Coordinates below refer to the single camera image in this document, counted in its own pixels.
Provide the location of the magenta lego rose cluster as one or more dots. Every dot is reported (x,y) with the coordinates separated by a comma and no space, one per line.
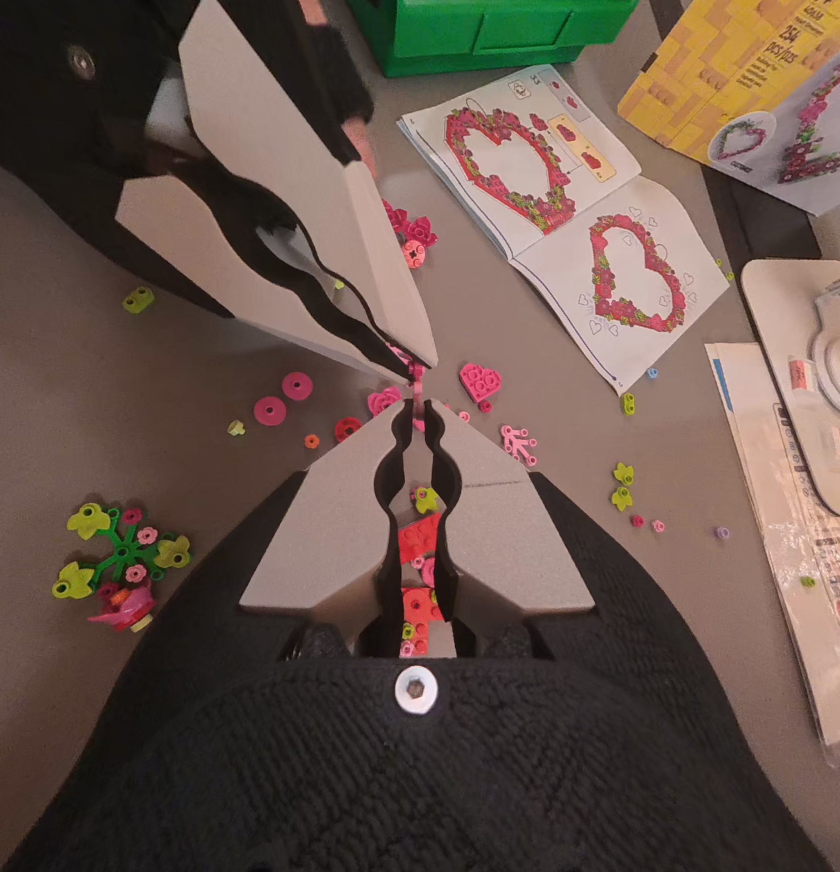
(406,221)

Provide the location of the yellow lego box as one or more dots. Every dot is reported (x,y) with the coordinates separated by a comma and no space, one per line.
(692,68)

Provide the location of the red lego heart frame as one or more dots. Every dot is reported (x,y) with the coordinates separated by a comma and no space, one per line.
(420,538)

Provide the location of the person's left hand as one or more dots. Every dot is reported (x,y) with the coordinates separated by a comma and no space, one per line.
(362,140)

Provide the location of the green bin with lego pieces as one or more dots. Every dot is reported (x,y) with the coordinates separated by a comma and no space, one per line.
(426,41)

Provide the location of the lego instruction booklet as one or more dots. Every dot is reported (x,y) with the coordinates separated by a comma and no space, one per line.
(508,211)

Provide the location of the pink lego disc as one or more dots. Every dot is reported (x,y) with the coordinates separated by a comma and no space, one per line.
(289,389)
(261,414)

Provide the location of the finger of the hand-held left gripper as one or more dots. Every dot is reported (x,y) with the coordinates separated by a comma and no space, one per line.
(188,238)
(256,102)

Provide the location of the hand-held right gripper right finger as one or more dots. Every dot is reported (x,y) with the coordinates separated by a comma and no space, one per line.
(515,545)

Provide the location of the pink branch with magenta studs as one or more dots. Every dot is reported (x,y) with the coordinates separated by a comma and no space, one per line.
(416,388)

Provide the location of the red round lego piece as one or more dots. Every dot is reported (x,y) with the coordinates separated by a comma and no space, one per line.
(414,253)
(347,428)

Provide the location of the green stem lego flower bunch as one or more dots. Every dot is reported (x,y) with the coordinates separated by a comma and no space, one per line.
(120,558)

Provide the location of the white flat stand base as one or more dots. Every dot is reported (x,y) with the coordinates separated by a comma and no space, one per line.
(774,327)

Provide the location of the plain pink lego branch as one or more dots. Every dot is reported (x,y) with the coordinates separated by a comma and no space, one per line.
(520,441)

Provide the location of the lime lego leaf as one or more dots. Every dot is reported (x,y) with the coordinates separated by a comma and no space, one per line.
(425,498)
(621,498)
(623,473)

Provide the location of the pink lego heart plate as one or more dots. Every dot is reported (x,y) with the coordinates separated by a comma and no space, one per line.
(480,379)

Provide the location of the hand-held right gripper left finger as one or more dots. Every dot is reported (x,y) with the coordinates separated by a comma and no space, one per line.
(317,545)

